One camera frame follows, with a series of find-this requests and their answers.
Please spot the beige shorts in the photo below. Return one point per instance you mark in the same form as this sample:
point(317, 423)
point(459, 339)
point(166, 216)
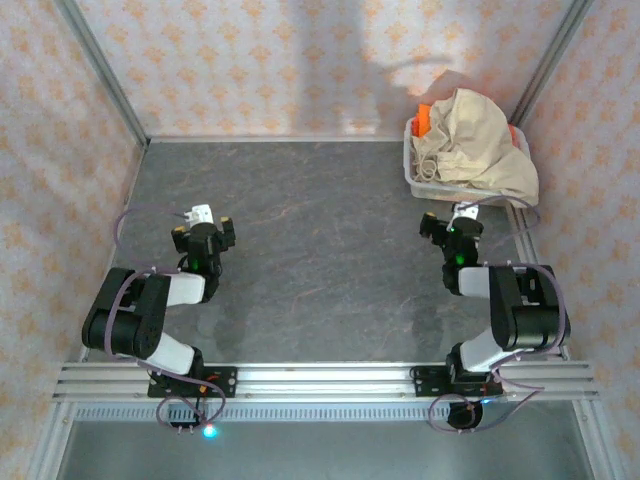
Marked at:
point(480, 135)

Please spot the light orange shorts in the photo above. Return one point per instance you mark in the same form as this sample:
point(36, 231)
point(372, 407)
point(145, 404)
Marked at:
point(424, 120)

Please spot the red-orange shorts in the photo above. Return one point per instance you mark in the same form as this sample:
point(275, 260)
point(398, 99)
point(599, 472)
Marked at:
point(513, 134)

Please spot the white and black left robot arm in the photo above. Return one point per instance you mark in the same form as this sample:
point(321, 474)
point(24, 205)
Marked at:
point(125, 325)

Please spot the white perforated plastic basket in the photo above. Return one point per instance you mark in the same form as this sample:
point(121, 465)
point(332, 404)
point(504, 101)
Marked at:
point(417, 182)

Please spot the black connector block with LED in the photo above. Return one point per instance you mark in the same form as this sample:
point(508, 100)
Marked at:
point(207, 431)

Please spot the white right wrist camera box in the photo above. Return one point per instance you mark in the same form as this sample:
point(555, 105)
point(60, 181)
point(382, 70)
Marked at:
point(465, 211)

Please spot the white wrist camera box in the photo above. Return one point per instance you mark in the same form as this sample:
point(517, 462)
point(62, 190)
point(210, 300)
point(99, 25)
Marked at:
point(465, 211)
point(200, 212)

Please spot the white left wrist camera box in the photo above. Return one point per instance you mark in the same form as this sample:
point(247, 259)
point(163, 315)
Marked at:
point(200, 212)

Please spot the aluminium frame bar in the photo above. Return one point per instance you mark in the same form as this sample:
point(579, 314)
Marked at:
point(275, 138)

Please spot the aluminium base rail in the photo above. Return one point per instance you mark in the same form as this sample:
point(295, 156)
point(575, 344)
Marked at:
point(325, 380)

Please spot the aluminium frame post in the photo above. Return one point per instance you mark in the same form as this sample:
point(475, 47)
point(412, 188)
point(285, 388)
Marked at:
point(102, 65)
point(550, 60)

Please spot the aluminium frame leg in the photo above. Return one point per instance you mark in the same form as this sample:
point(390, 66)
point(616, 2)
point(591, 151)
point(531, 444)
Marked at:
point(597, 440)
point(50, 440)

